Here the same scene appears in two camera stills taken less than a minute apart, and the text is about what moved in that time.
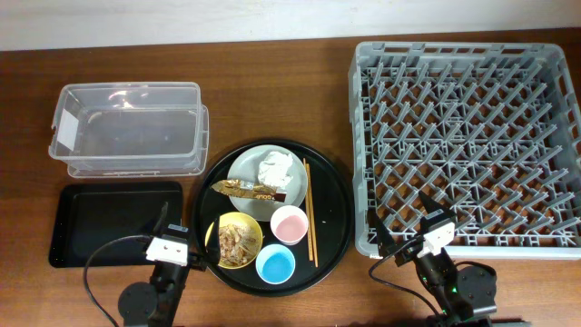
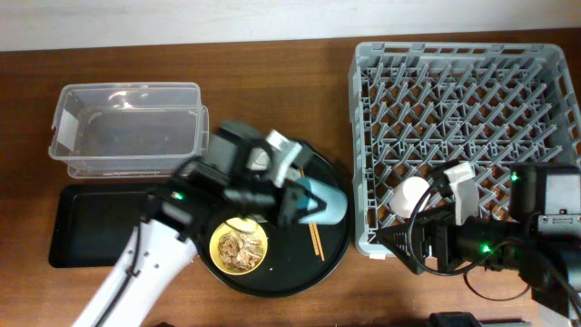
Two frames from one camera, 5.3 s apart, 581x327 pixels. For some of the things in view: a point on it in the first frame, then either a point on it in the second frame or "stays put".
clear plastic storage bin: (131, 129) stays put
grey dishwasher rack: (488, 132) stays put
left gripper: (198, 262) -> (290, 213)
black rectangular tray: (87, 214) stays put
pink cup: (290, 225) -> (405, 197)
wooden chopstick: (312, 219) -> (319, 241)
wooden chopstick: (307, 209) -> (311, 225)
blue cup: (275, 263) -> (336, 201)
